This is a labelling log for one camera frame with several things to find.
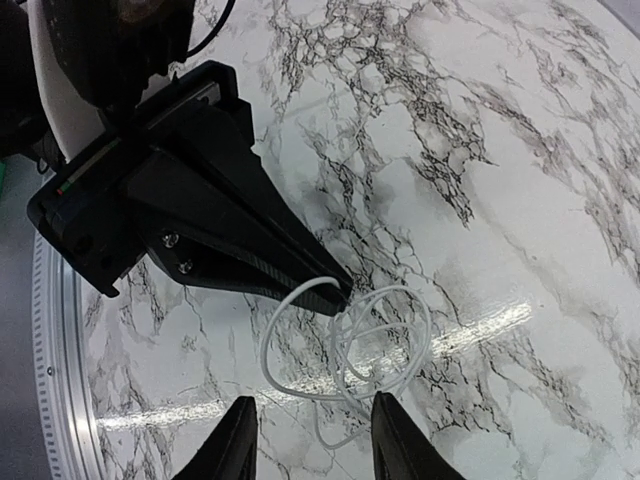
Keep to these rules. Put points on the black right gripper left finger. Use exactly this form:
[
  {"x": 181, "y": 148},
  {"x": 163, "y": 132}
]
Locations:
[{"x": 230, "y": 451}]

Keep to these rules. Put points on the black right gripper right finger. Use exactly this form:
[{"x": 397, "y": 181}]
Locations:
[{"x": 400, "y": 449}]

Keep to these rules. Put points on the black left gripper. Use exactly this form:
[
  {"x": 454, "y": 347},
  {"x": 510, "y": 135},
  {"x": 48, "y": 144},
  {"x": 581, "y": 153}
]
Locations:
[{"x": 180, "y": 183}]

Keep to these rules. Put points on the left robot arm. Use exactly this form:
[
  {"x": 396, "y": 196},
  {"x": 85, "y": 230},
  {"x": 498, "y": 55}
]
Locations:
[{"x": 73, "y": 70}]

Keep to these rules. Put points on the aluminium front rail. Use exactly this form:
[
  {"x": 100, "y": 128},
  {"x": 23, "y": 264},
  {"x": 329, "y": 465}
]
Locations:
[{"x": 65, "y": 407}]

